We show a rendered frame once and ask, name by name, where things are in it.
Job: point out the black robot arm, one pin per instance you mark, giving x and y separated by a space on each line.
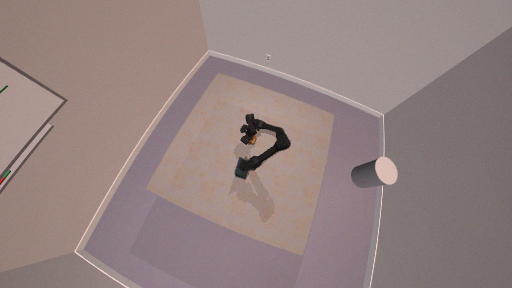
282 142

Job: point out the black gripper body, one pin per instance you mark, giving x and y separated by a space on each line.
246 139

